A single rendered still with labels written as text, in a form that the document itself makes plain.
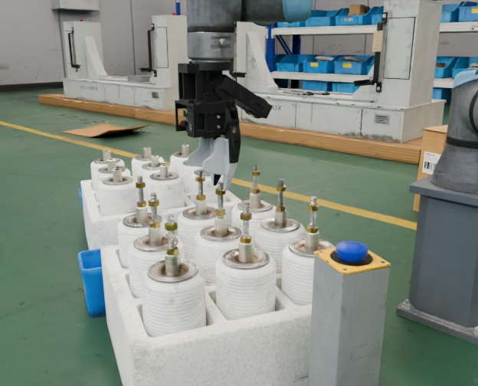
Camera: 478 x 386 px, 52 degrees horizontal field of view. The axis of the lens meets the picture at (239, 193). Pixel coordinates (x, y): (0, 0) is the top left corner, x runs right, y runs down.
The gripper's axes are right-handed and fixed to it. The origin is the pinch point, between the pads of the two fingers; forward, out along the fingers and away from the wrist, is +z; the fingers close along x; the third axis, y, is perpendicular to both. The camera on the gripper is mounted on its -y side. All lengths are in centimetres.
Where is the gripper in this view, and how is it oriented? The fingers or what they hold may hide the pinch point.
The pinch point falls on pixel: (224, 179)
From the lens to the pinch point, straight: 84.9
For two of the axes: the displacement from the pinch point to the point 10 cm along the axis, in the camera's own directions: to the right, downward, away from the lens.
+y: -8.6, 1.5, -4.9
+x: 5.1, 2.5, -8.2
